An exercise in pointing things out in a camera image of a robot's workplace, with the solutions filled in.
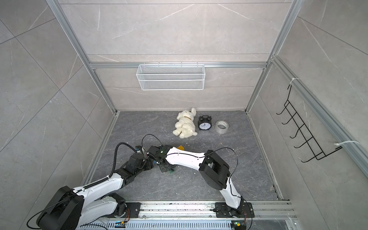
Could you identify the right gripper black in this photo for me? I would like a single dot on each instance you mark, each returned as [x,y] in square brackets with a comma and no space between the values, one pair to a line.
[163,169]

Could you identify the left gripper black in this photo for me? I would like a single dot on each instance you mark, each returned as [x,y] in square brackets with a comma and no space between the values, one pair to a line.
[149,163]

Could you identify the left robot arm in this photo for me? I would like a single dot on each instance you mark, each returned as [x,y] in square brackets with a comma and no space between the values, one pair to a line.
[71,208]

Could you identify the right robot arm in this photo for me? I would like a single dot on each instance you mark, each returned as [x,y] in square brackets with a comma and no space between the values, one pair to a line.
[214,170]

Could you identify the white plush dog toy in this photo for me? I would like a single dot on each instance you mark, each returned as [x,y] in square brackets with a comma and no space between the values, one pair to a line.
[185,127]

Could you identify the black alarm clock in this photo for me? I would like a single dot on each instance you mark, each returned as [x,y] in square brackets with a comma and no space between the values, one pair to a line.
[204,122]

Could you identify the clear tape roll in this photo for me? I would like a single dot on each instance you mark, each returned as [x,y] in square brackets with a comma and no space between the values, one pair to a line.
[221,127]

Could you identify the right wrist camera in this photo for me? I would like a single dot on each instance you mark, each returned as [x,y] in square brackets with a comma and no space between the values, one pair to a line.
[153,152]

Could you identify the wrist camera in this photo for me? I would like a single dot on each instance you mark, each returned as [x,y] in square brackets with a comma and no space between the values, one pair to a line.
[153,152]
[139,149]

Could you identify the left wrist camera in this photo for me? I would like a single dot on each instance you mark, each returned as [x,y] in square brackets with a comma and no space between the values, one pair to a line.
[139,149]

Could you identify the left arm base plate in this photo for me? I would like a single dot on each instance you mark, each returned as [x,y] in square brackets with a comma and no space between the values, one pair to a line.
[132,209]

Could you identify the white wire mesh basket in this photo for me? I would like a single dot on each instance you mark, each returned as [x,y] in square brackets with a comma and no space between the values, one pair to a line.
[160,77]

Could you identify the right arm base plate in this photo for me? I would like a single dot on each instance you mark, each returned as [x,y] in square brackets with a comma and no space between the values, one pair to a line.
[224,211]

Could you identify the aluminium mounting rail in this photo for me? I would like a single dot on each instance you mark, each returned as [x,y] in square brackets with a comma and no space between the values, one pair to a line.
[274,210]

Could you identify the black wire hook rack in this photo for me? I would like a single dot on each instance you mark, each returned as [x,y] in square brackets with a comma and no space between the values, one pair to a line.
[303,131]

